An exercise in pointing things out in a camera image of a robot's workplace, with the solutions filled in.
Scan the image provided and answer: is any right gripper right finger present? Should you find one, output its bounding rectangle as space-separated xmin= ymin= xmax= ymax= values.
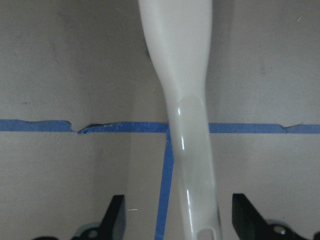
xmin=231 ymin=193 xmax=305 ymax=240

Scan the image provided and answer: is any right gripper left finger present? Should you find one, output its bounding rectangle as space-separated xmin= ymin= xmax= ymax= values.
xmin=32 ymin=194 xmax=126 ymax=240

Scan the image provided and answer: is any beige hand brush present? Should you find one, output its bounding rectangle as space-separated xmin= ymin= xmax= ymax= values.
xmin=138 ymin=0 xmax=223 ymax=240

